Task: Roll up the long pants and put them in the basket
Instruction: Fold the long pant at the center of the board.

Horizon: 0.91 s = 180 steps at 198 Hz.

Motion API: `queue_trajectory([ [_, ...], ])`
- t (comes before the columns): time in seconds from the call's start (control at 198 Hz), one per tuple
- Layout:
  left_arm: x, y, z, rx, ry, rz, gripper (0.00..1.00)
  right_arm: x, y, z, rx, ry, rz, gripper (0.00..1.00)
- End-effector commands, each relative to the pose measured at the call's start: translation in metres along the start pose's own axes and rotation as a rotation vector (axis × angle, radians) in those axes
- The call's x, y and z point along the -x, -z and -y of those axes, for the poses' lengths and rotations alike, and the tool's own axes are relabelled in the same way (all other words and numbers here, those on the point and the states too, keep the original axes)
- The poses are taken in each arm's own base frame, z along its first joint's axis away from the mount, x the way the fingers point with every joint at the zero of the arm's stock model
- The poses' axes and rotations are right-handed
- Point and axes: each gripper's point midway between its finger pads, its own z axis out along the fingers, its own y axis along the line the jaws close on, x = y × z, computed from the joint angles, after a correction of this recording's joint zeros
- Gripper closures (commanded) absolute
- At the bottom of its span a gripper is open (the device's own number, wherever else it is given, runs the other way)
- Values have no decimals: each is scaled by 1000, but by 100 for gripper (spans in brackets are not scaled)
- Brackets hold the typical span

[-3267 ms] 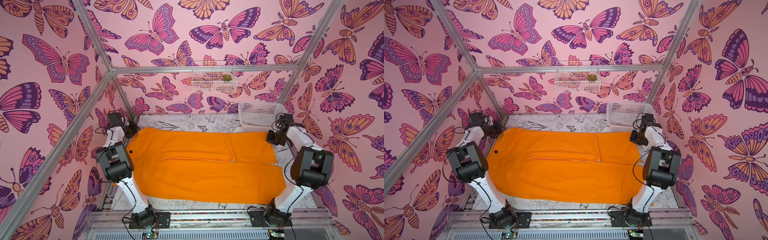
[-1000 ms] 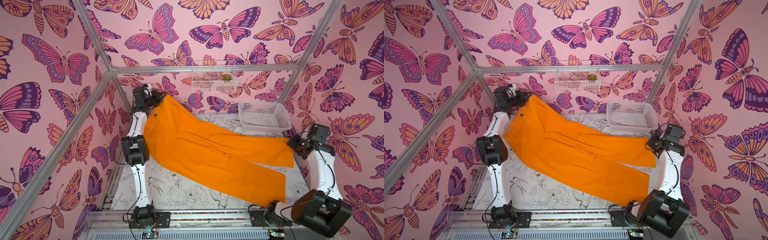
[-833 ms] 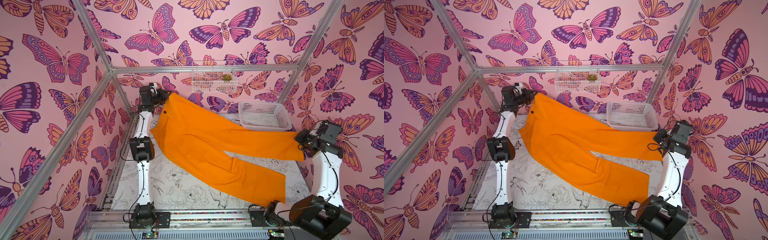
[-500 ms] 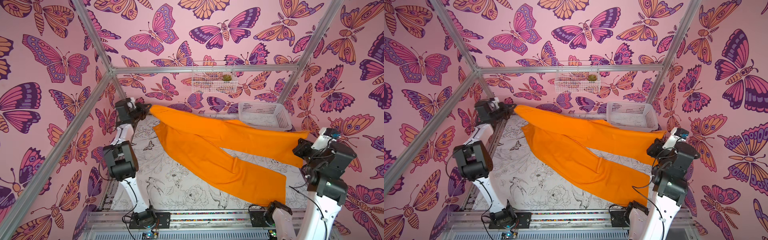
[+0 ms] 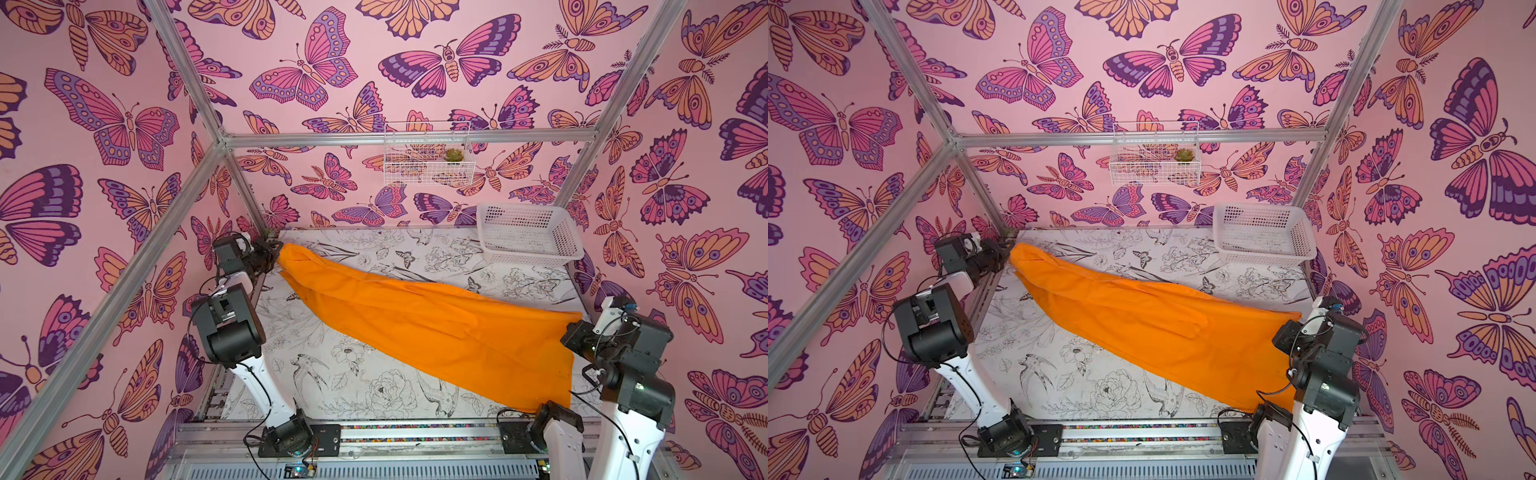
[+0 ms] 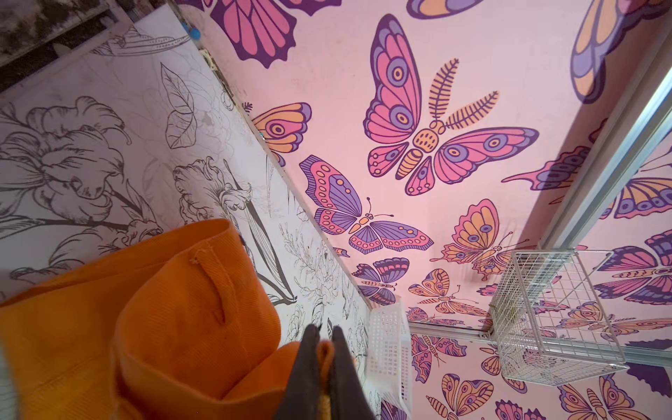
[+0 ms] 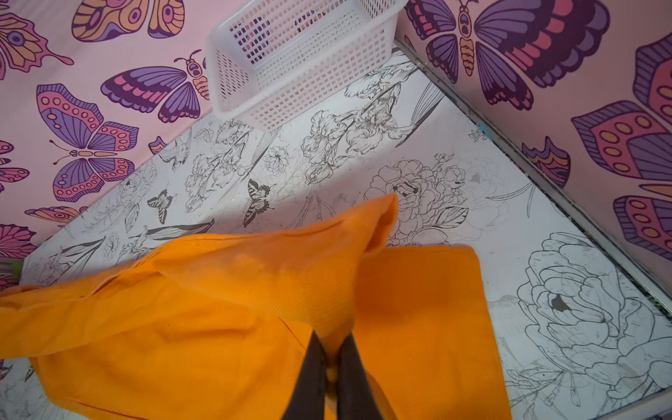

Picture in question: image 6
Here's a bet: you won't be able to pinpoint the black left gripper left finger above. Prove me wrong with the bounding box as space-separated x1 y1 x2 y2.
274 325 320 420

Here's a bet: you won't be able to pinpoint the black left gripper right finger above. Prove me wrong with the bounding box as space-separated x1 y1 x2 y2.
329 327 376 420

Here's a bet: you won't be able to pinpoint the orange long pants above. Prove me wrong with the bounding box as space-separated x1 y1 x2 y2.
0 218 337 420

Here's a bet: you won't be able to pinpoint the white plastic laundry basket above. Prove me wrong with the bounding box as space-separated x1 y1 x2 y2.
366 302 414 415

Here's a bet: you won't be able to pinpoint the floral printed table mat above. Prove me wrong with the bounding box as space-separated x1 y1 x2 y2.
1 6 380 419

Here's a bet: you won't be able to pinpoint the aluminium cage frame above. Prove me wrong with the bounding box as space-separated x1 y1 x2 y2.
408 9 672 369

